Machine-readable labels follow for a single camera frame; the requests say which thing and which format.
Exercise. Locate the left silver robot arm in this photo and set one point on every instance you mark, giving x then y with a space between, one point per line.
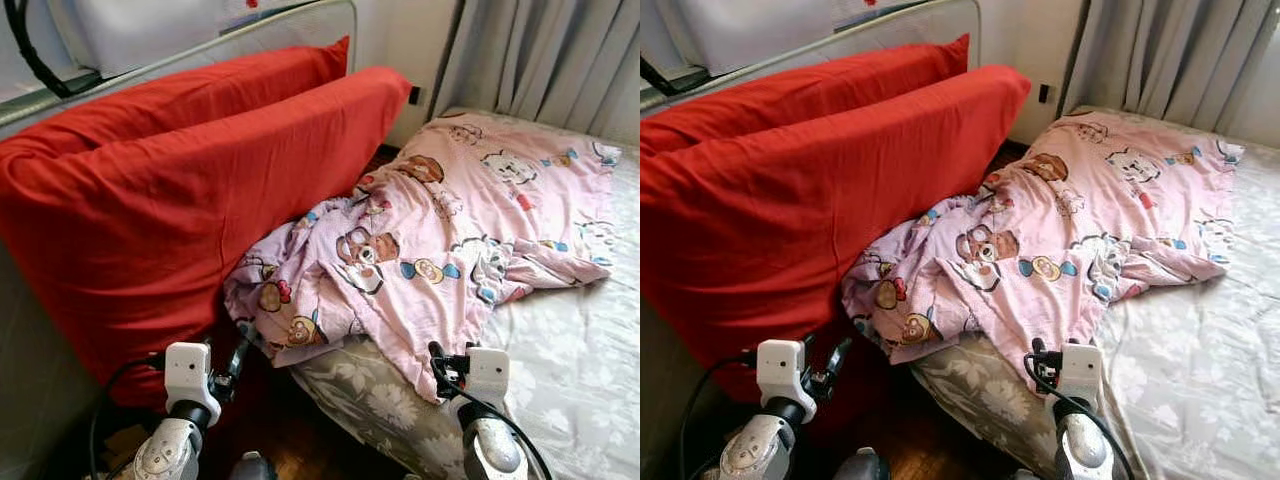
172 450
760 448

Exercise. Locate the grey curtain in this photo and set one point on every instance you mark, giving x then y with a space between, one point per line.
1170 60
540 60

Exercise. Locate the thin red cushion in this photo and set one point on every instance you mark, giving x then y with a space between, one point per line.
830 90
220 90

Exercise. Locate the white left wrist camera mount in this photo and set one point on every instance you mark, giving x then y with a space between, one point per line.
780 366
187 370

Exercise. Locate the dark wall outlet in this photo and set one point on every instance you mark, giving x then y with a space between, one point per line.
1044 93
414 95

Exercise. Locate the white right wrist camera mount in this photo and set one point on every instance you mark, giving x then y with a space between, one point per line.
1080 370
489 373

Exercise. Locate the grey curved bed rail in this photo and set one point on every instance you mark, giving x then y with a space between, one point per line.
250 38
900 25

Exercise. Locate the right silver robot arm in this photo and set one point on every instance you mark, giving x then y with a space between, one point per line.
1082 448
492 450

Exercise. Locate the bed with beige floral sheet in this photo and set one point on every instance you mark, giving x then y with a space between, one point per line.
1190 350
570 350

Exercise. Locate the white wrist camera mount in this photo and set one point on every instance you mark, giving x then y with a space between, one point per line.
780 366
489 373
1080 370
187 370

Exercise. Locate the large red mattress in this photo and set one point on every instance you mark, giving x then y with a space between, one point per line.
180 210
810 210

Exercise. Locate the pink cartoon print blanket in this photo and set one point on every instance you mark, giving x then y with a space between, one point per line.
1080 225
450 230

